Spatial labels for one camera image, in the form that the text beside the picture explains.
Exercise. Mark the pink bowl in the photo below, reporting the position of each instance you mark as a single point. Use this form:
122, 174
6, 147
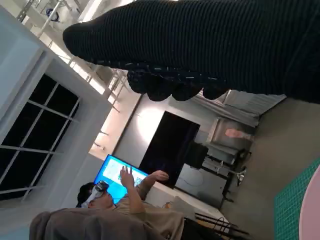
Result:
312, 212

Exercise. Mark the large black screen panel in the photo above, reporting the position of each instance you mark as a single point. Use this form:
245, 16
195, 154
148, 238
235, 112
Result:
170, 145

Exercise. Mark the black box on stand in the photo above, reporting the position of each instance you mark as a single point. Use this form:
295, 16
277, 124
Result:
198, 153

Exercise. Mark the white VR headset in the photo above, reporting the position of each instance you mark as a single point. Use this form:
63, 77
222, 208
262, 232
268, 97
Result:
98, 187

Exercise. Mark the grey fabric chair back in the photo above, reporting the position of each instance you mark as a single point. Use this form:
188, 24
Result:
75, 225

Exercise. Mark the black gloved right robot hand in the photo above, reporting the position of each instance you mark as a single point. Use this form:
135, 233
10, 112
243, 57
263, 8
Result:
200, 37

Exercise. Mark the white desk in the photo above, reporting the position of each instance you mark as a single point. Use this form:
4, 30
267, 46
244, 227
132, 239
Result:
165, 195

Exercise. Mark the person wearing headset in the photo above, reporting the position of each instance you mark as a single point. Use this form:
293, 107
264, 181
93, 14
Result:
155, 220

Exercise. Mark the grey metal cabinet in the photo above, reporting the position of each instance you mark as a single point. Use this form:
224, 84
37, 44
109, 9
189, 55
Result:
225, 147

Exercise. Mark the dark window with white frame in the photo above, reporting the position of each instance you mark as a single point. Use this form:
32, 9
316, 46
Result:
25, 137

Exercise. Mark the monitor with blue screen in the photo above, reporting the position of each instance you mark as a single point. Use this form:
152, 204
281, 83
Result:
110, 170

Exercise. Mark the green cutting mat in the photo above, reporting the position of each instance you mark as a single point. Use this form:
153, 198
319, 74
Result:
290, 207

